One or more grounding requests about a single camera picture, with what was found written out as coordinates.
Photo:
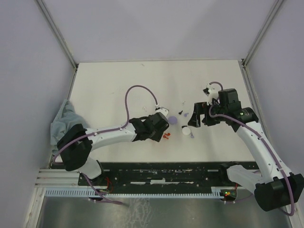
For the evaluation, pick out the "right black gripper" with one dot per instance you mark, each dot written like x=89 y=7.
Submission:
x=200 y=108

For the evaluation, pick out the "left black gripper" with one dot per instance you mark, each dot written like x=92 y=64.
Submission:
x=157 y=137

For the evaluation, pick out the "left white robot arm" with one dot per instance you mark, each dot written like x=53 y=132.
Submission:
x=76 y=145

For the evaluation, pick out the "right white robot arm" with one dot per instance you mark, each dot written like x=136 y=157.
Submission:
x=276 y=186

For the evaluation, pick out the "purple earbud charging case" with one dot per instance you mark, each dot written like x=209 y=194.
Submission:
x=172 y=120

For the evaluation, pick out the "white earbud charging case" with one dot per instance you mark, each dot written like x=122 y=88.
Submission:
x=186 y=131

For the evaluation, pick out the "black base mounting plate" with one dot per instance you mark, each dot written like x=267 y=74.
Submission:
x=120 y=173

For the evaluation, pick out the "blue-grey cloth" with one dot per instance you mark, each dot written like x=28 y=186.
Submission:
x=65 y=119

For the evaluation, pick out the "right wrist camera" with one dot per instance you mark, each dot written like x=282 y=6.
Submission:
x=211 y=93

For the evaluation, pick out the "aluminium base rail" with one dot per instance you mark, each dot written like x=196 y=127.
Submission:
x=57 y=178

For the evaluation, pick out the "right aluminium frame post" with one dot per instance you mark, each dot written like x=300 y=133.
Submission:
x=270 y=18

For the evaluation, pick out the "aluminium frame post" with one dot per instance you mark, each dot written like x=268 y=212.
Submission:
x=56 y=31
x=270 y=18

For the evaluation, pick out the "left aluminium frame post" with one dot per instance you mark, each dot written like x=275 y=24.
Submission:
x=56 y=31

